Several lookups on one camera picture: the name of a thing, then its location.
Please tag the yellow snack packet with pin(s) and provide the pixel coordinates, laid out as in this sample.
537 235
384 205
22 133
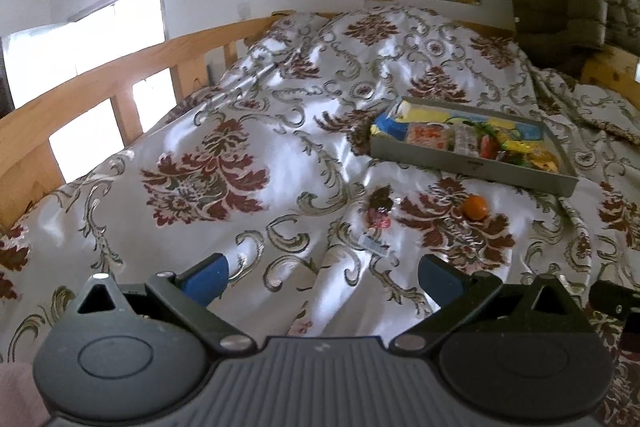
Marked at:
517 142

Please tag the grey cartoon print tray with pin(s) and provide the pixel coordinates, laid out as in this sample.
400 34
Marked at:
450 167

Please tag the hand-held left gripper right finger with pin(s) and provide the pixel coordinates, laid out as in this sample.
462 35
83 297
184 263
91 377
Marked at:
440 279

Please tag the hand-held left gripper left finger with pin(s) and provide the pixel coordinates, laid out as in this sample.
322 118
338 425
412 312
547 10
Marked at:
205 277

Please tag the floral patterned satin blanket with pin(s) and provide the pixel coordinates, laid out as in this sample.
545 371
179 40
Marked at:
225 107

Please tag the orange fruit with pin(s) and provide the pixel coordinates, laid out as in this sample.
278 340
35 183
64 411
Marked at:
474 208

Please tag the golden foil snack packet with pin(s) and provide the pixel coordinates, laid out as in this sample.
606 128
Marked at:
542 159

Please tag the pale pink fabric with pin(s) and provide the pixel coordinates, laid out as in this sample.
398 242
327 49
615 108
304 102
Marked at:
17 397

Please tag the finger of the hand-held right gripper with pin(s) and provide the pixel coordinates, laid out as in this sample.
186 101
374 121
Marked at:
612 299

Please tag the small clear snack packet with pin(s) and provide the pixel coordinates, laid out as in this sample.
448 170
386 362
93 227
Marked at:
377 222

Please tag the red white cracker packet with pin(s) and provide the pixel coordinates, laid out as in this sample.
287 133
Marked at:
427 137

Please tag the clear bag of orange snacks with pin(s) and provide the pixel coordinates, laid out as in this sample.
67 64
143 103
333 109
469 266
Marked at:
467 141

